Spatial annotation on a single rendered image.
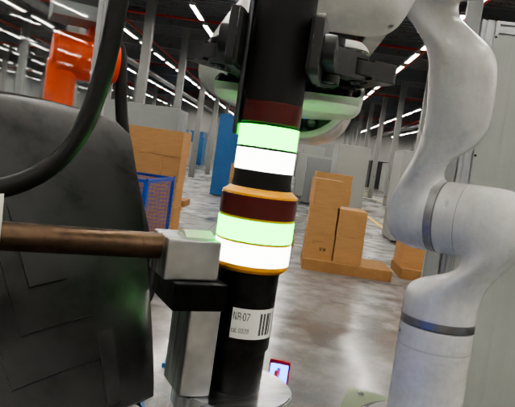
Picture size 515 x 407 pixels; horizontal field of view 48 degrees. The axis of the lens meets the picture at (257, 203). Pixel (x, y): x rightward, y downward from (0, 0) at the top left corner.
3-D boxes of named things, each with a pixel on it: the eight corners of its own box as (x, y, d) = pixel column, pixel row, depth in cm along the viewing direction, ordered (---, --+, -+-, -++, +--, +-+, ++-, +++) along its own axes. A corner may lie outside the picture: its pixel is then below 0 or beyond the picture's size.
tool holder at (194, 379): (154, 442, 28) (181, 246, 28) (123, 383, 35) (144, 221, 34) (311, 428, 32) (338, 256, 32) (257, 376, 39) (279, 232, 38)
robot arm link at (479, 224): (416, 310, 105) (436, 180, 104) (525, 339, 94) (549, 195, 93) (388, 319, 96) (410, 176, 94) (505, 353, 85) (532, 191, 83)
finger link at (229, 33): (256, 83, 37) (236, 64, 31) (208, 77, 38) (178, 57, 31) (263, 33, 37) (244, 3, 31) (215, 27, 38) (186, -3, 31)
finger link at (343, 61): (362, 96, 36) (365, 80, 30) (312, 90, 37) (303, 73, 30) (370, 45, 36) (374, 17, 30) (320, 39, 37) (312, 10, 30)
